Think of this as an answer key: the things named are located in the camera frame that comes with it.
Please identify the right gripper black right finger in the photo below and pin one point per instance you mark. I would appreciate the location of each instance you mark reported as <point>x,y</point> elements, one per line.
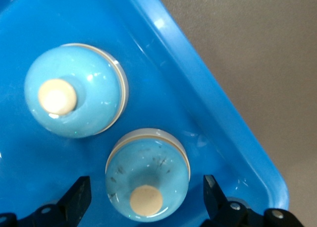
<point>218,207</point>

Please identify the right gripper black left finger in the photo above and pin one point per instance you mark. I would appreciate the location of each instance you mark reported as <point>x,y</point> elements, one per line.
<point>74,204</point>

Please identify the scuffed light blue call bell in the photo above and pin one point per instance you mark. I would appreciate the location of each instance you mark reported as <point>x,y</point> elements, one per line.
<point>148,167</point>

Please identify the blue plastic tray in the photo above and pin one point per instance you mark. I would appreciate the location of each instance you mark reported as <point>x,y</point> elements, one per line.
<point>173,100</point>

